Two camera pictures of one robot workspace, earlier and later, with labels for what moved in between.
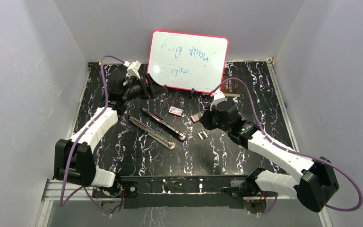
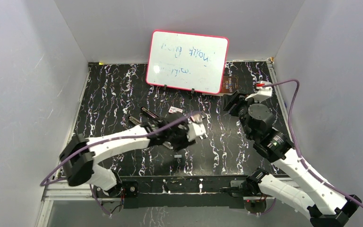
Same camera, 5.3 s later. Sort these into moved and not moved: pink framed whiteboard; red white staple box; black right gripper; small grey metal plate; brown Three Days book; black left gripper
Moved: black right gripper; black left gripper
Not moved: small grey metal plate; brown Three Days book; red white staple box; pink framed whiteboard
